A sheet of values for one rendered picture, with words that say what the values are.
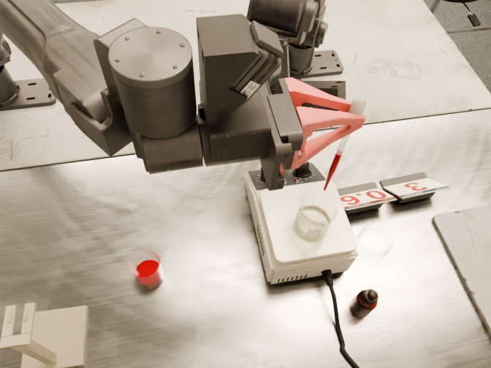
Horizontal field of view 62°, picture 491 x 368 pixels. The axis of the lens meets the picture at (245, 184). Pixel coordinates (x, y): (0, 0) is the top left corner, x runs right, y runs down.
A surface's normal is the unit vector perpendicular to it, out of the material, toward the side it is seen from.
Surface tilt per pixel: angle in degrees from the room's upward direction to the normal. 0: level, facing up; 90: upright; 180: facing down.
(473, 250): 0
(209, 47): 1
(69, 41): 12
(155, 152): 56
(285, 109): 0
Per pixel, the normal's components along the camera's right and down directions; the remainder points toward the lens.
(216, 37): 0.04, -0.55
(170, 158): 0.20, 0.65
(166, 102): 0.35, 0.79
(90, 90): 0.20, -0.41
